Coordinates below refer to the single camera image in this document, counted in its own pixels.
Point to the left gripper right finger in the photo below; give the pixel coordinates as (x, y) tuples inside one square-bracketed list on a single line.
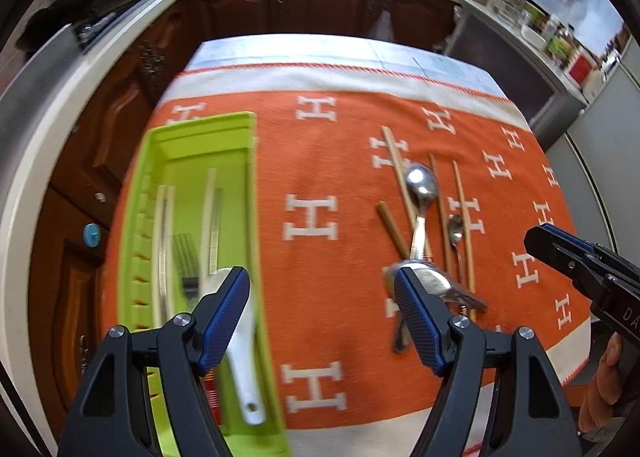
[(528, 415)]

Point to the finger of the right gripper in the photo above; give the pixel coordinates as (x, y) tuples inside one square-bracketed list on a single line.
[(560, 250)]

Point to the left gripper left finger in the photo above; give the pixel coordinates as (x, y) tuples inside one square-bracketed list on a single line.
[(112, 415)]

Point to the wooden chopstick red end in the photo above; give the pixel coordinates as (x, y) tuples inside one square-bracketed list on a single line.
[(464, 211)]

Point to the small steel spoon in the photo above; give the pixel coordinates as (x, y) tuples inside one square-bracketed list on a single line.
[(455, 234)]

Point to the large steel spoon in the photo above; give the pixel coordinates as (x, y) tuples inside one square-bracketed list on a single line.
[(423, 190)]

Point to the short brown wooden stick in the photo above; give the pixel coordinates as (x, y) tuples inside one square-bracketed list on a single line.
[(392, 229)]

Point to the light bamboo chopstick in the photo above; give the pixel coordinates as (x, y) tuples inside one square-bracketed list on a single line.
[(415, 213)]

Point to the brown wooden chopstick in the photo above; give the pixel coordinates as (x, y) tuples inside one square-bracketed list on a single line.
[(446, 249)]

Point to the right hand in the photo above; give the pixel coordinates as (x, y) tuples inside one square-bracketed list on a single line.
[(604, 389)]

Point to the blue cabinet knob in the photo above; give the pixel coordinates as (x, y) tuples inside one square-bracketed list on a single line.
[(92, 235)]

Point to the green plastic utensil tray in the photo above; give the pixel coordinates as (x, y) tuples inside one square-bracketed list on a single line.
[(190, 210)]

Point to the orange H-pattern blanket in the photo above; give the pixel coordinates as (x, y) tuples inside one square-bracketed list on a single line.
[(320, 171)]

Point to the dark wooden cabinets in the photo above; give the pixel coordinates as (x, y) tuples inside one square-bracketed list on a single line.
[(225, 36)]

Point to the white countertop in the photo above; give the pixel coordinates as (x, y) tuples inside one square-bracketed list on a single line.
[(19, 219)]

